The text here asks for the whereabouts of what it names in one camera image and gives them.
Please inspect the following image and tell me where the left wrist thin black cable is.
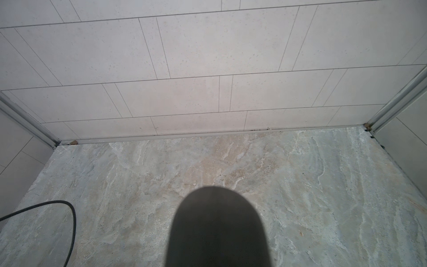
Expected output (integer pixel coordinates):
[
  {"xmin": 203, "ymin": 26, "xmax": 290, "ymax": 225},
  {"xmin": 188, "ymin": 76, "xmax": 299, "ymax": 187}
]
[{"xmin": 0, "ymin": 200, "xmax": 77, "ymax": 267}]

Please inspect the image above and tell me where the red black claw hammer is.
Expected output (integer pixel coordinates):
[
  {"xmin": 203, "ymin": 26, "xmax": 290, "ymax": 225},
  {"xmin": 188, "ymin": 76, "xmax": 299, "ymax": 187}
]
[{"xmin": 165, "ymin": 186, "xmax": 271, "ymax": 267}]

